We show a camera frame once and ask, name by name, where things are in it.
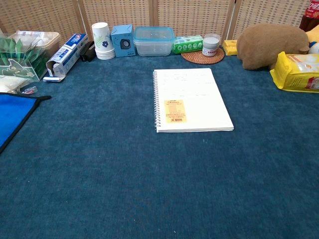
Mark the flower print paper cup stack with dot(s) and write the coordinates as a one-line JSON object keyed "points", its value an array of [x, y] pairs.
{"points": [[102, 39]]}

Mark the blue microfiber cloth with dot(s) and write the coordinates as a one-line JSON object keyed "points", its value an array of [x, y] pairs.
{"points": [[12, 114]]}

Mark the woven bamboo folding screen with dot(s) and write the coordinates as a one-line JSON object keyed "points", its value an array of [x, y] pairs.
{"points": [[119, 12]]}

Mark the green tissue pack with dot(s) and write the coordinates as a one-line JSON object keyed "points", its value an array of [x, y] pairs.
{"points": [[187, 44]]}

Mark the brown plush animal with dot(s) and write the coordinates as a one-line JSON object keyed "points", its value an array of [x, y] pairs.
{"points": [[269, 44]]}

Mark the clear container with blue lid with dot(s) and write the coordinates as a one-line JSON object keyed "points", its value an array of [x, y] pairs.
{"points": [[153, 41]]}

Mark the teal carpet table cover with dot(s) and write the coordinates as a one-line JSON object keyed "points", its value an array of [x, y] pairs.
{"points": [[124, 174]]}

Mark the clear box of green packets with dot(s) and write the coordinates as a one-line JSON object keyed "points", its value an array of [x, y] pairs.
{"points": [[17, 59]]}

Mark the black stapler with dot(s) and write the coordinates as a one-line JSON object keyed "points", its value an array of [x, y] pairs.
{"points": [[87, 53]]}

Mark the blue speaker box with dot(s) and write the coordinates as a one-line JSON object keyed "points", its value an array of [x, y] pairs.
{"points": [[122, 37]]}

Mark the yellow snack bag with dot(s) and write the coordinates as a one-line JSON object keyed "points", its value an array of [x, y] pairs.
{"points": [[296, 72]]}

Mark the yellow plush with big eye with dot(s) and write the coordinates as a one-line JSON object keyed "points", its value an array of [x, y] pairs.
{"points": [[314, 36]]}

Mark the white plastic bag with barcode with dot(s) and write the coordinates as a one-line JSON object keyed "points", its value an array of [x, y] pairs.
{"points": [[8, 84]]}

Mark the small red-labelled packet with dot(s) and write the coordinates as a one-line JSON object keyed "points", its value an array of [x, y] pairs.
{"points": [[29, 90]]}

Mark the white spiral notebook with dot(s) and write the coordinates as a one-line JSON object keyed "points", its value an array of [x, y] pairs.
{"points": [[199, 99]]}

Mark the yellow plastic block tray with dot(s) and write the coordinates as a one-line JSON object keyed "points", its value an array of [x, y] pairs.
{"points": [[229, 47]]}

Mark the beige lidded lunch box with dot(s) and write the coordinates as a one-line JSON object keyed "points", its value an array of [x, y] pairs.
{"points": [[51, 41]]}

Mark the cola bottle with red cap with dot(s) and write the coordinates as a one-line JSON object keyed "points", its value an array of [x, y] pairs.
{"points": [[310, 17]]}

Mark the small white grey-lidded jar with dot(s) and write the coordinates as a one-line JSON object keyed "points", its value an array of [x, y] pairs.
{"points": [[211, 46]]}

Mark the blue white toothpaste box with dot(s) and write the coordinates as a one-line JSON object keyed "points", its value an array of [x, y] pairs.
{"points": [[66, 53]]}

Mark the woven rattan coaster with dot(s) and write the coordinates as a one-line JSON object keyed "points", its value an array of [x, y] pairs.
{"points": [[194, 58]]}

